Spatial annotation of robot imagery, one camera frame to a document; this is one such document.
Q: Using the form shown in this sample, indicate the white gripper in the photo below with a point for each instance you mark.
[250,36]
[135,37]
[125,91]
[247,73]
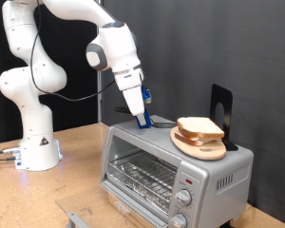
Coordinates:
[133,95]

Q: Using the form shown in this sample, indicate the metal spatula with blue block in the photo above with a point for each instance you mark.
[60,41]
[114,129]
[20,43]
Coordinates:
[164,125]

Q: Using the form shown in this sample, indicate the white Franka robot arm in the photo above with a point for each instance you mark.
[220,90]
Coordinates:
[38,126]

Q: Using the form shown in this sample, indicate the red oven indicator light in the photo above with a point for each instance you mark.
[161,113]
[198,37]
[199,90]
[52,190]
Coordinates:
[189,181]

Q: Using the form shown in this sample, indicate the silver oven knob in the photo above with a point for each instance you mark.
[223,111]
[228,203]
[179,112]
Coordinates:
[183,197]
[179,221]

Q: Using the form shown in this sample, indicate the silver toaster oven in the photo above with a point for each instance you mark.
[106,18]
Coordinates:
[231,202]

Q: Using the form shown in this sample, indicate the vertical metal pole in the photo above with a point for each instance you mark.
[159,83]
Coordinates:
[99,110]

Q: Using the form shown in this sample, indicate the black fabric backdrop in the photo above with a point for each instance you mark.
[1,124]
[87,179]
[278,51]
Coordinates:
[82,117]

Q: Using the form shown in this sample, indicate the round wooden cutting board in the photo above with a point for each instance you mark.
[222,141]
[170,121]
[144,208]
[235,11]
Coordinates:
[209,153]

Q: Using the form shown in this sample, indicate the black metal bookend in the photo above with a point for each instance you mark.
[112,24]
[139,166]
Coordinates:
[226,98]

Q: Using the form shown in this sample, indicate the gray fabric backdrop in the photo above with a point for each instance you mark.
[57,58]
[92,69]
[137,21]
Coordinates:
[196,47]

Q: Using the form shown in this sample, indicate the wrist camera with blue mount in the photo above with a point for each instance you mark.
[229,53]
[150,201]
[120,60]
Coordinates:
[146,94]

